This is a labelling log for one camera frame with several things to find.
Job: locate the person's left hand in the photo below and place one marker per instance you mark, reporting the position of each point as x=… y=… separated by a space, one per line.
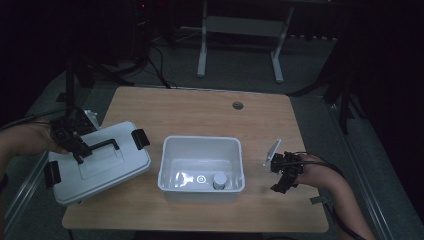
x=36 y=140

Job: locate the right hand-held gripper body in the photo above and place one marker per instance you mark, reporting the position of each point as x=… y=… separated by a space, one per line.
x=286 y=165

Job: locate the small white bottle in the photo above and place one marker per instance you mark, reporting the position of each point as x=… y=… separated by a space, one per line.
x=220 y=180

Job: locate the black tripod stand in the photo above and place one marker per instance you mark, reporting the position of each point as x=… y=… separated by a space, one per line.
x=343 y=100
x=86 y=75

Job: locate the dark equipment rack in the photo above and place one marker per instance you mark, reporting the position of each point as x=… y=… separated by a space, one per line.
x=141 y=26

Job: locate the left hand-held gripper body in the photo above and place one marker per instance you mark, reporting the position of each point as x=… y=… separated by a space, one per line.
x=66 y=130

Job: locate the grey tape piece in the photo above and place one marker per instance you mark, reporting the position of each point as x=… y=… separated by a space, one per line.
x=319 y=200

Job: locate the white plastic storage box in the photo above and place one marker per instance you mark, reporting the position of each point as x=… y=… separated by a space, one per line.
x=201 y=160

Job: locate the person's right hand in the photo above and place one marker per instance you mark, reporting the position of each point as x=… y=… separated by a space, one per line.
x=315 y=175

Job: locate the white metal stand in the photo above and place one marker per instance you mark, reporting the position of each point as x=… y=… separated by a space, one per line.
x=245 y=28

